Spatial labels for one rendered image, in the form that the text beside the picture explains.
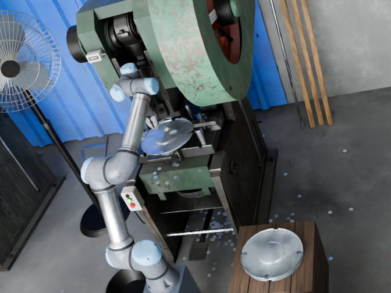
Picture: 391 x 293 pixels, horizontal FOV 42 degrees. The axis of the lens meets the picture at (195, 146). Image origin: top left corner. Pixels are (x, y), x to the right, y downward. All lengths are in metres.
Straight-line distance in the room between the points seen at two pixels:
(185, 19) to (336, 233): 1.52
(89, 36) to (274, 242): 1.28
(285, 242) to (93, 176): 0.93
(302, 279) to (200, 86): 0.94
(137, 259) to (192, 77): 0.81
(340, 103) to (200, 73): 1.94
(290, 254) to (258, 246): 0.17
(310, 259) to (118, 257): 0.85
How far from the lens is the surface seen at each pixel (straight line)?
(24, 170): 4.00
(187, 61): 2.02
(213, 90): 2.13
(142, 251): 2.26
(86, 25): 2.45
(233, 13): 2.30
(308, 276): 2.34
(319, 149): 3.47
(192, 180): 2.66
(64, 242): 3.71
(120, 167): 2.10
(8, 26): 2.93
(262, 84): 3.85
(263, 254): 2.43
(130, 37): 2.44
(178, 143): 2.56
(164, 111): 2.57
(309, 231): 2.50
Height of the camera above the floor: 2.18
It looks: 34 degrees down
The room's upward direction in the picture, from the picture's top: 24 degrees counter-clockwise
